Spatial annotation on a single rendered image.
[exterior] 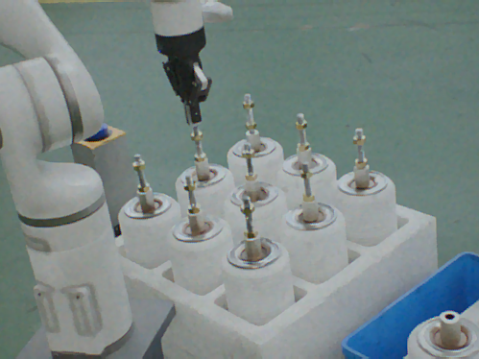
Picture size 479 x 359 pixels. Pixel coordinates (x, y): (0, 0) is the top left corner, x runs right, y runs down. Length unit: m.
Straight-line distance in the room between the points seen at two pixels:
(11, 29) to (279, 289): 0.50
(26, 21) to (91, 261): 0.26
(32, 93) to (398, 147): 1.28
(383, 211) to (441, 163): 0.62
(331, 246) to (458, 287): 0.26
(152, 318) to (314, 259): 0.31
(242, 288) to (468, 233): 0.63
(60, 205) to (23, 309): 0.79
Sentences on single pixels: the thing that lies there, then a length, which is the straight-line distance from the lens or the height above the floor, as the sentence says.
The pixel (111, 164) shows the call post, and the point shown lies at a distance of 1.51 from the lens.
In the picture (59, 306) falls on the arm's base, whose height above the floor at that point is 0.37.
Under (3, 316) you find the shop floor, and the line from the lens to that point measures 1.70.
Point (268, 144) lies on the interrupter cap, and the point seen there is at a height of 0.25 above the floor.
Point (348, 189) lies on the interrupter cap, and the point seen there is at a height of 0.25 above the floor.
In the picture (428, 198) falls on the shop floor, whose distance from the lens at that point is 1.84.
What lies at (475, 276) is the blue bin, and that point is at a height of 0.08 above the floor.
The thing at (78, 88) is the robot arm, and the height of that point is 0.61.
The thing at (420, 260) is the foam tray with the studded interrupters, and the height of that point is 0.12.
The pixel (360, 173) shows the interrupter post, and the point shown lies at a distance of 1.36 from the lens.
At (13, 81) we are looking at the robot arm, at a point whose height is 0.62.
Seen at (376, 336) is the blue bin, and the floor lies 0.09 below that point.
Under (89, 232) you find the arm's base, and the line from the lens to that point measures 0.95.
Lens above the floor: 0.91
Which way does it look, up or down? 28 degrees down
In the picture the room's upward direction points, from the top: 8 degrees counter-clockwise
